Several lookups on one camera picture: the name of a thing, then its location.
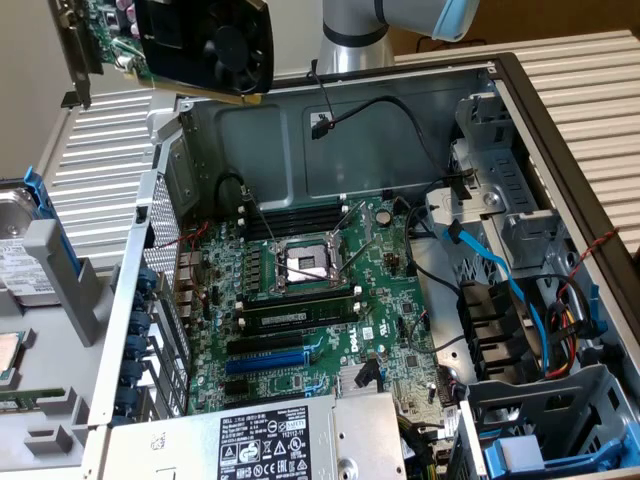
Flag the grey parts rack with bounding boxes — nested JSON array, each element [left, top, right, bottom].
[[0, 219, 121, 471]]

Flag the silver drive bay frame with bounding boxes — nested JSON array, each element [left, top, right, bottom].
[[424, 92, 569, 274]]

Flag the silver CPU chip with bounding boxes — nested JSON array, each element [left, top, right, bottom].
[[0, 329, 31, 389]]

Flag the silver chipset heatsink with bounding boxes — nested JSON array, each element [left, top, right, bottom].
[[338, 362, 386, 399]]

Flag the blue disk caddy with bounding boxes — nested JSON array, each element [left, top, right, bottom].
[[14, 167, 81, 281]]

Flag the black plastic fan shroud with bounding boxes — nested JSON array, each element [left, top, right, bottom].
[[457, 279, 546, 386]]

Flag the black wire with connector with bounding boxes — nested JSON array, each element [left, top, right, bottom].
[[305, 58, 454, 176]]

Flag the silver power supply unit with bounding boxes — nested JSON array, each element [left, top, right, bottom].
[[99, 392, 409, 480]]

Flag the thin metal locking lever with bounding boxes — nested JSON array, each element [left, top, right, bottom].
[[329, 199, 369, 236], [244, 187, 279, 246]]

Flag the black panel wire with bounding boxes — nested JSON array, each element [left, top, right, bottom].
[[403, 202, 464, 296]]

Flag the black looped wire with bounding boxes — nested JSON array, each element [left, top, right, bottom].
[[214, 171, 251, 211]]

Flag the red black twisted wire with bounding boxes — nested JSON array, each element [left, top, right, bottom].
[[554, 227, 621, 306], [148, 223, 211, 321]]

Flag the green RAM stick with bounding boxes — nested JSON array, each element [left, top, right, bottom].
[[243, 305, 360, 330], [0, 389, 66, 412]]

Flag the black RAM slot white latches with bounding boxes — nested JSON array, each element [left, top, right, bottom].
[[237, 294, 362, 315], [248, 222, 345, 240], [248, 204, 347, 224]]

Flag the grey disk bay cage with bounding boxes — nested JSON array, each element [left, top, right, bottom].
[[449, 364, 640, 480]]

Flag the blue expansion slot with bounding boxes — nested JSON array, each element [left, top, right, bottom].
[[224, 349, 309, 376]]

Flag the blue flat data wire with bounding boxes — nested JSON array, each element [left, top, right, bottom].
[[442, 219, 554, 374]]

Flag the long black expansion slot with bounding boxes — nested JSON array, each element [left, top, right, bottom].
[[225, 332, 306, 354]]

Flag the green graphics card black fan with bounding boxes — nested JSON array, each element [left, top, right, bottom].
[[47, 0, 275, 109]]

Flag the yellow green power wires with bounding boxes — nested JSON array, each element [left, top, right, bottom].
[[397, 414, 454, 480]]

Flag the CPU socket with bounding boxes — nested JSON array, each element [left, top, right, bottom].
[[269, 234, 351, 296]]

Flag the red yellow black wire bundle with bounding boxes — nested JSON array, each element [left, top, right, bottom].
[[544, 299, 581, 380]]

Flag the silver hard disk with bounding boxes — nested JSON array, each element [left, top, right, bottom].
[[0, 189, 54, 306]]

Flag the grey metal PC case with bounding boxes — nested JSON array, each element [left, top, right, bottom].
[[82, 52, 640, 480]]

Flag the green motherboard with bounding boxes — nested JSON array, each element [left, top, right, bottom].
[[174, 197, 461, 426]]

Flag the blue case latch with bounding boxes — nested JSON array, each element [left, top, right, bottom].
[[587, 284, 609, 341]]

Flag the blue disk tray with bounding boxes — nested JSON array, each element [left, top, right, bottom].
[[482, 434, 631, 476]]

